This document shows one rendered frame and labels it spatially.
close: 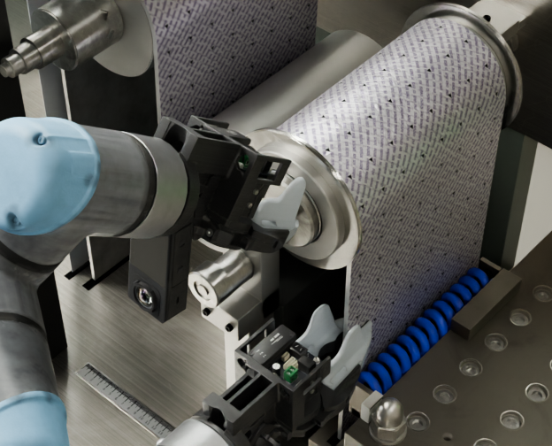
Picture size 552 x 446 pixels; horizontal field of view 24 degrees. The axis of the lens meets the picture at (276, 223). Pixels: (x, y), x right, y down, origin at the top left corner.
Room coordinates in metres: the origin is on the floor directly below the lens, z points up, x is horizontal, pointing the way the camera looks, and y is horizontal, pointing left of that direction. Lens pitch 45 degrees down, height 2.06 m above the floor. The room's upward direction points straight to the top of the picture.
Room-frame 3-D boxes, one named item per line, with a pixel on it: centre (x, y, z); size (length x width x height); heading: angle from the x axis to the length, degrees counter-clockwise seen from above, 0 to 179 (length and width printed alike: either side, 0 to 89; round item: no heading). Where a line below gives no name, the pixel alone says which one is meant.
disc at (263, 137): (0.83, -0.02, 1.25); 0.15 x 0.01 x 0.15; 49
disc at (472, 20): (1.02, -0.18, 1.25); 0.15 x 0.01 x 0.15; 49
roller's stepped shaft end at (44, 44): (0.93, 0.23, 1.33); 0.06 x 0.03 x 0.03; 139
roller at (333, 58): (1.00, -0.01, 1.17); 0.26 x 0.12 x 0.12; 139
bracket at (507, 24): (1.05, -0.21, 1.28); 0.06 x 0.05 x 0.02; 139
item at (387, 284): (0.88, -0.14, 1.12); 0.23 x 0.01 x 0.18; 139
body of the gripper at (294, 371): (0.70, 0.01, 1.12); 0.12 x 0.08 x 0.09; 139
